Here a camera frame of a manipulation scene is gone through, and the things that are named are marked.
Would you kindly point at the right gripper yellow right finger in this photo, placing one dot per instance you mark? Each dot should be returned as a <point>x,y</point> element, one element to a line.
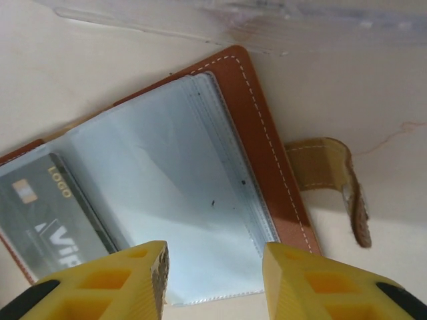
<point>293,293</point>

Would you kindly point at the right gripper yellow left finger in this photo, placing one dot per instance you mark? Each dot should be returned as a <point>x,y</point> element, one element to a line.
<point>133,293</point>

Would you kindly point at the brown leather card holder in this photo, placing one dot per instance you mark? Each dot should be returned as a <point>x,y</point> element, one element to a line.
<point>267,133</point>

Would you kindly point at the black VIP credit card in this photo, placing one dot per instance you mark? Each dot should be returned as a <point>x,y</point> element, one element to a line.
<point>40,213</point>

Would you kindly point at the clear acrylic card stand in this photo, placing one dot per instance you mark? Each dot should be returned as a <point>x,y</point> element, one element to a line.
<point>300,26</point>

